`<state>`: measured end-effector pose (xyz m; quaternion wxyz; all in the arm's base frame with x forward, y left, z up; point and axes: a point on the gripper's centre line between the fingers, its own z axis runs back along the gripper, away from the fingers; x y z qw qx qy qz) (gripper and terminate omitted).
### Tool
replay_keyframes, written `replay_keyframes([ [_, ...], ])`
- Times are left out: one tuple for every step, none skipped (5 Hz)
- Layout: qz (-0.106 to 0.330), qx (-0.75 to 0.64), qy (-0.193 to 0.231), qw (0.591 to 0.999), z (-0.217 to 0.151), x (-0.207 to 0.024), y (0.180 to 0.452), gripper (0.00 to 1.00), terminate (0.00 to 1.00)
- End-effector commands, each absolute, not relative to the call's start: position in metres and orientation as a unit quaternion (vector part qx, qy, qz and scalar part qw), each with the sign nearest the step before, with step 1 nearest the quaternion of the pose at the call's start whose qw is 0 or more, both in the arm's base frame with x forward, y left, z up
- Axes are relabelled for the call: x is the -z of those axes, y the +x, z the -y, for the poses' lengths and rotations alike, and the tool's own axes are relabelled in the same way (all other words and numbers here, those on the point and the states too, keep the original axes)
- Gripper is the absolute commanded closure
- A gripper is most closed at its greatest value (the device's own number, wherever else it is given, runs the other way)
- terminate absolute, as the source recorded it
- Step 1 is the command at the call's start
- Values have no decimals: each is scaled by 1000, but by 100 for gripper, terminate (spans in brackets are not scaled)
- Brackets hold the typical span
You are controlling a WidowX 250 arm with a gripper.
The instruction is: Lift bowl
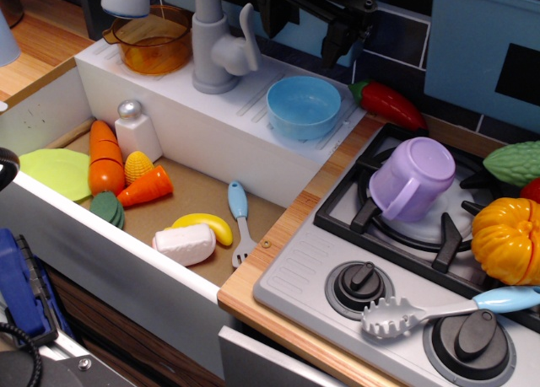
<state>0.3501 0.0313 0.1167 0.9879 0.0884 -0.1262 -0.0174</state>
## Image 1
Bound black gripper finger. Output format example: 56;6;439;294
321;22;372;69
260;1;300;39

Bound blue plastic bowl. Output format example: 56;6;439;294
266;76;342;141

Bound grey toy faucet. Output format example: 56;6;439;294
192;0;262;94

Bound red toy chili pepper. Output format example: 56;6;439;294
348;79;428;132

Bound orange transparent pot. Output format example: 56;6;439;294
103;5;193;76

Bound light blue toy cabinet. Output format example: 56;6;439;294
424;0;539;132

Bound purple plastic cup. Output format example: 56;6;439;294
368;137;456;222

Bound black stove burner grate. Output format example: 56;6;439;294
314;124;518;318

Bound white salt shaker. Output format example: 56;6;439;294
115;99;163;163

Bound white toy sink basin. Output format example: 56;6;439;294
1;41;364;376

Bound grey toy stove top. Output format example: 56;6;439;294
253;124;539;386

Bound yellow toy corn piece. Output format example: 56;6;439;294
124;151;154;186

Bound orange toy carrot tip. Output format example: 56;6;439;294
116;166;174;207

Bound green toy bitter gourd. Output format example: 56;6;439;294
483;141;539;187

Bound yellow toy banana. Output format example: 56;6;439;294
170;213;234;246

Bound orange toy carrot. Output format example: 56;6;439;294
88;121;125;196

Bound red toy tomato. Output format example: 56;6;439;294
520;178;540;204

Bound white toy bread block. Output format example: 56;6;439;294
152;223;216;266

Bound left black stove knob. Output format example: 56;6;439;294
325;261;395;321

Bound black stove knob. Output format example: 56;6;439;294
325;261;395;321
423;309;516;386

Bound dark green toy slices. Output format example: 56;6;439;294
89;191;125;229

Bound orange toy pumpkin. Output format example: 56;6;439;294
472;197;539;286

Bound light green plastic plate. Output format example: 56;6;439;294
19;148;91;202

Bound right black stove knob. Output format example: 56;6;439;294
423;309;516;386

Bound blue clamp device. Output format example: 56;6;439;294
1;228;74;347

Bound grey toy fork blue handle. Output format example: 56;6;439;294
228;181;257;269

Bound grey pasta spoon blue handle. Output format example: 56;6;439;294
361;286;539;338

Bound black cable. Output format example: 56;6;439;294
0;321;44;387

